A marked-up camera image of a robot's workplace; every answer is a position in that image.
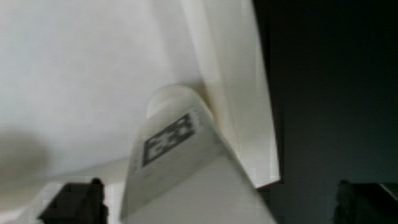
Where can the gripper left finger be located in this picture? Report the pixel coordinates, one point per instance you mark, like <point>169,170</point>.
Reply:
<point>76,206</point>

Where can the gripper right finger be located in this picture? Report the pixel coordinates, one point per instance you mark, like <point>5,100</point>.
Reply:
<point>366,203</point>

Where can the white square tabletop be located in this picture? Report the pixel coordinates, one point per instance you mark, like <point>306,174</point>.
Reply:
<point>92,52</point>

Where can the white leg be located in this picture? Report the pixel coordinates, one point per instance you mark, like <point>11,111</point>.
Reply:
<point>192,179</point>

